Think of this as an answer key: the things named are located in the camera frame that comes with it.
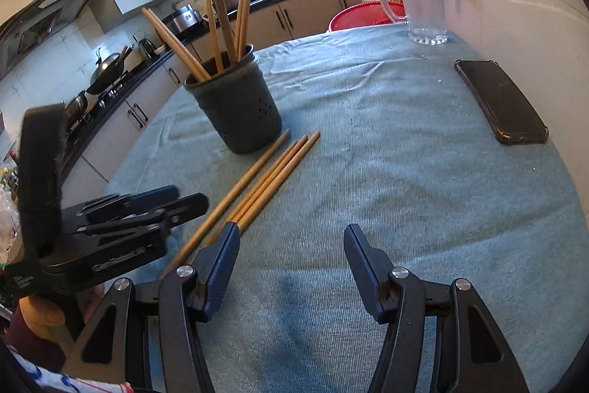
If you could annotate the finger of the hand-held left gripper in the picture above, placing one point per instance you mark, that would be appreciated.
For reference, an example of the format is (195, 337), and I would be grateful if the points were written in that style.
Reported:
(156, 194)
(188, 204)

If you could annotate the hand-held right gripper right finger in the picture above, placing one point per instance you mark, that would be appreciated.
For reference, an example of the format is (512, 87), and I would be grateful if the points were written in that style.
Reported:
(363, 273)

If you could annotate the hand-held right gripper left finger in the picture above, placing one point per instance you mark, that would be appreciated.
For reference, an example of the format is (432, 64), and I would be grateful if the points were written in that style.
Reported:
(221, 268)

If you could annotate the wooden chopstick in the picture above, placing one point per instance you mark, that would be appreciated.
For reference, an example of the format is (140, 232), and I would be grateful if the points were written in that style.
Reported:
(230, 197)
(262, 181)
(269, 181)
(280, 181)

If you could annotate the dark perforated utensil holder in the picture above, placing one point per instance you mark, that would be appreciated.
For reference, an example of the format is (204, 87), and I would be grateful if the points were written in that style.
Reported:
(239, 112)

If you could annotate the bunch of wooden chopsticks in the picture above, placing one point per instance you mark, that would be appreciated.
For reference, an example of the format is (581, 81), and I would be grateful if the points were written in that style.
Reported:
(223, 20)

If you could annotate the person's left forearm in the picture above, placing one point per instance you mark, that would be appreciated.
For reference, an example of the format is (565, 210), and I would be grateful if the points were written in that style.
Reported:
(32, 351)

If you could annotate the person's left hand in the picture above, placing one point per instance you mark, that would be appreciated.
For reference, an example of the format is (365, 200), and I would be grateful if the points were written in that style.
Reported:
(41, 317)

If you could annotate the steel cooking pot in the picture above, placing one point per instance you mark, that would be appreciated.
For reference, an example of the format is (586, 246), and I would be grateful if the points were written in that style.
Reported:
(77, 104)

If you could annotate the green table cloth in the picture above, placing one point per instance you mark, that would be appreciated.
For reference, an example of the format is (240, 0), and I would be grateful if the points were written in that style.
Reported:
(391, 190)

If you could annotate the gas stove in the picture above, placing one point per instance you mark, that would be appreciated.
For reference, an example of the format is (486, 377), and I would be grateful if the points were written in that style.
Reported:
(115, 91)

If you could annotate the black wok with lid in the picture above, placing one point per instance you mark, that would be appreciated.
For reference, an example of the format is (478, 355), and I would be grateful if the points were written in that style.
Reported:
(108, 73)

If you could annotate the dark kettle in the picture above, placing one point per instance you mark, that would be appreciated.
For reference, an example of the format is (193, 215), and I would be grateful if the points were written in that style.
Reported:
(147, 50)

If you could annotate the black range hood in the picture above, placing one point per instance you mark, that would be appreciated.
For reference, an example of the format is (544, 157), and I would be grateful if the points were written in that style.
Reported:
(46, 6)

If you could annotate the silver rice cooker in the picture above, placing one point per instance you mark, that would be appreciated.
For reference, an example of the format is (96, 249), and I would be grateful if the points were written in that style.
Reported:
(184, 20)

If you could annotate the striped white clothing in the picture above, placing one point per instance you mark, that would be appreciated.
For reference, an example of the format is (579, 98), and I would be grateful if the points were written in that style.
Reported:
(69, 381)

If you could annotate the black smartphone in clear case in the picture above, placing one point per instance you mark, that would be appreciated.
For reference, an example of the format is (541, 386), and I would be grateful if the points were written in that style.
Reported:
(501, 98)

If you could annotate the beige base cabinets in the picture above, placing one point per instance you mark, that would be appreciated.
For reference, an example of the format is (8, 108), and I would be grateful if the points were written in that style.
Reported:
(313, 13)

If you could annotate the red plastic basket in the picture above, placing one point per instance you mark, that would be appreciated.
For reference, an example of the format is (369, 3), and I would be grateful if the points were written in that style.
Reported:
(359, 18)

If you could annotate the clear glass pitcher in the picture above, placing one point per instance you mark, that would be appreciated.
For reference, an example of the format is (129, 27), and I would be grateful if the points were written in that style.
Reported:
(423, 6)

